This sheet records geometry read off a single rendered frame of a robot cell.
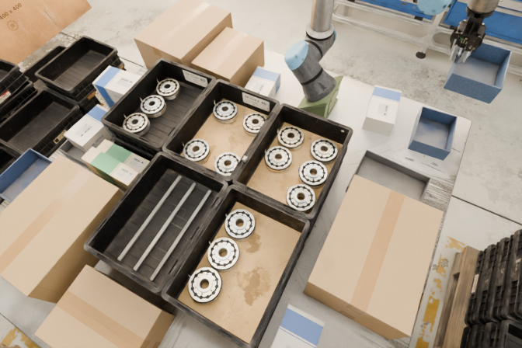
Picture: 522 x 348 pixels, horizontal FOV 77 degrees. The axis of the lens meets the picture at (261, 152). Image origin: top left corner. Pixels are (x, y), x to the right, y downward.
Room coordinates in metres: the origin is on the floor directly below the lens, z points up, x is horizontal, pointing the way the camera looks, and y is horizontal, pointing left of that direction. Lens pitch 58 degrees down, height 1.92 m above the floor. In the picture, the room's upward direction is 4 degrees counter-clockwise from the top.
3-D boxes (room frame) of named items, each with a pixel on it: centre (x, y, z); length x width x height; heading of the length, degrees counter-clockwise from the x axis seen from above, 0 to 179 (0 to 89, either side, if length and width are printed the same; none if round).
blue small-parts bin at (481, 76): (0.78, -0.75, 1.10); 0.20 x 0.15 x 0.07; 147
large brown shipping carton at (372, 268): (0.28, -0.34, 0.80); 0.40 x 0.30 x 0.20; 148
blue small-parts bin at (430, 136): (0.78, -0.75, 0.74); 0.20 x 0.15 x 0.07; 151
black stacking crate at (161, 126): (0.92, 0.39, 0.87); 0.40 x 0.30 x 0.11; 149
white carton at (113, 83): (1.09, 0.61, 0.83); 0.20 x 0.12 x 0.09; 62
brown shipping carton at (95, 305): (0.12, 0.51, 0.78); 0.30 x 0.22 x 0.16; 60
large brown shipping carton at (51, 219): (0.45, 0.74, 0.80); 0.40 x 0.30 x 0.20; 147
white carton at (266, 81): (1.10, -0.02, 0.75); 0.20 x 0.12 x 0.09; 153
